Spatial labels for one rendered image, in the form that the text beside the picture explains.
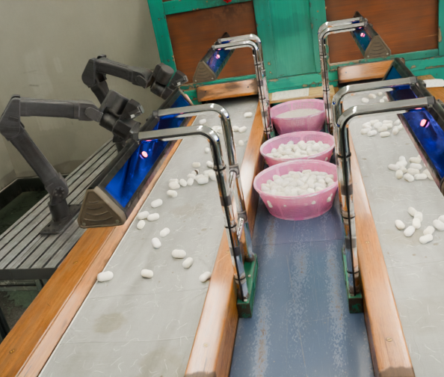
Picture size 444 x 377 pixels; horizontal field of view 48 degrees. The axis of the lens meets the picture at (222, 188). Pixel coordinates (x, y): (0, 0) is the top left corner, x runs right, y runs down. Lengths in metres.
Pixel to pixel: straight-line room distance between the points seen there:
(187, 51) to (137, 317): 1.65
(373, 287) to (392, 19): 1.64
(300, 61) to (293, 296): 1.50
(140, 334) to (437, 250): 0.67
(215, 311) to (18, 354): 0.40
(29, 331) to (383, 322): 0.71
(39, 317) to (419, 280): 0.81
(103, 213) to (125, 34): 2.74
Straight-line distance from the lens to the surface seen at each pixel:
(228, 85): 2.47
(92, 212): 0.83
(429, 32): 2.52
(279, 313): 1.14
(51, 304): 1.22
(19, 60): 3.91
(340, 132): 0.94
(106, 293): 1.23
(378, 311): 0.99
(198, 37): 2.50
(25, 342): 1.14
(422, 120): 0.96
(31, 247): 1.74
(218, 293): 1.08
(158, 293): 1.17
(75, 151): 3.93
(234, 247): 1.05
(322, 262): 1.29
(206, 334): 0.99
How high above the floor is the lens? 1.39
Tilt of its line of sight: 24 degrees down
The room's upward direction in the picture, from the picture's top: 11 degrees counter-clockwise
